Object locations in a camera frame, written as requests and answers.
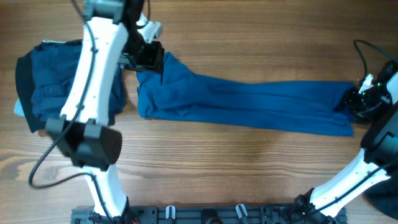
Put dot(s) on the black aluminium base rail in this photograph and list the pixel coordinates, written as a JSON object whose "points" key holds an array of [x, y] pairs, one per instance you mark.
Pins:
{"points": [[264, 214]]}

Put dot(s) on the folded navy blue garment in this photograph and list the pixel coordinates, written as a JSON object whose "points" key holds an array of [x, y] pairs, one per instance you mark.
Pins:
{"points": [[54, 66]]}

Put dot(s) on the folded black garment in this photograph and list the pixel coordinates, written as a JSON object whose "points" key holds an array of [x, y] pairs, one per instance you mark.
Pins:
{"points": [[25, 88]]}

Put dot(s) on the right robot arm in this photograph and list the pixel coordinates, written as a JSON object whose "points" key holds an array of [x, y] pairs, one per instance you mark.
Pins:
{"points": [[376, 162]]}

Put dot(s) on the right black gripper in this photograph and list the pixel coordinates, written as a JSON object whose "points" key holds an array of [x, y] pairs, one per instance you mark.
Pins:
{"points": [[349, 99]]}

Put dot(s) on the light blue folded cloth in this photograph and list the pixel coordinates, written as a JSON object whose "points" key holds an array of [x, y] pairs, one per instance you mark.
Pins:
{"points": [[18, 110]]}

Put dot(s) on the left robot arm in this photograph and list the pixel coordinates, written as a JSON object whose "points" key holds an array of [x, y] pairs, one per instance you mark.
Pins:
{"points": [[116, 33]]}

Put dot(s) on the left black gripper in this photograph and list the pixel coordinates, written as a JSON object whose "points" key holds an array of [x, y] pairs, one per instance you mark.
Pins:
{"points": [[153, 62]]}

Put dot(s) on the blue polo shirt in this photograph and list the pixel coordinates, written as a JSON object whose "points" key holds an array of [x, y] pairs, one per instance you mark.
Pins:
{"points": [[296, 106]]}

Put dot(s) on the dark garment pile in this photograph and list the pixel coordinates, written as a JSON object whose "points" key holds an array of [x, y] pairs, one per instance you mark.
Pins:
{"points": [[384, 197]]}

